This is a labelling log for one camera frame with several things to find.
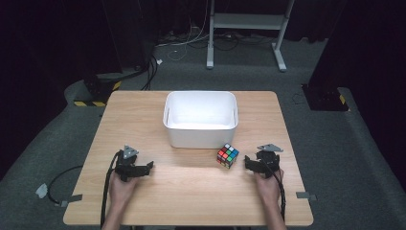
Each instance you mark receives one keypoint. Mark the multicoloured puzzle cube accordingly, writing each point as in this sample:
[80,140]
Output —
[227,155]

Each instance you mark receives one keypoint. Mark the white plastic storage bin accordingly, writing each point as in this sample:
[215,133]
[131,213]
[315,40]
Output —
[200,137]

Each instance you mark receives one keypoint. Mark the grey tape strip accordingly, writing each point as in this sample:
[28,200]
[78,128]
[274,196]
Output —
[305,195]
[72,199]

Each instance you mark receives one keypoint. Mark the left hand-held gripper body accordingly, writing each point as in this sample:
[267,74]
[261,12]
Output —
[125,166]

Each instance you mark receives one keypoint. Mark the black base with yellow stripes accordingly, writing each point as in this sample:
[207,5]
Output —
[99,91]

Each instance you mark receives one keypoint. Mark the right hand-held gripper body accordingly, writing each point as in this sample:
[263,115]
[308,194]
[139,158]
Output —
[269,159]

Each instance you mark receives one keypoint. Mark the person's right hand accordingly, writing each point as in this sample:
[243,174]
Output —
[267,188]

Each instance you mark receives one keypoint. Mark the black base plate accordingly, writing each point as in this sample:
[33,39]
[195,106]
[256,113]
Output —
[324,97]

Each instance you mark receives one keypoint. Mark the person's left hand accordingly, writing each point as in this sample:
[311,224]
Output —
[120,191]

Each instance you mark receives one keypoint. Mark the grey metal stand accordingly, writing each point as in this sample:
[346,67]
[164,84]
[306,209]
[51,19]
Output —
[245,20]

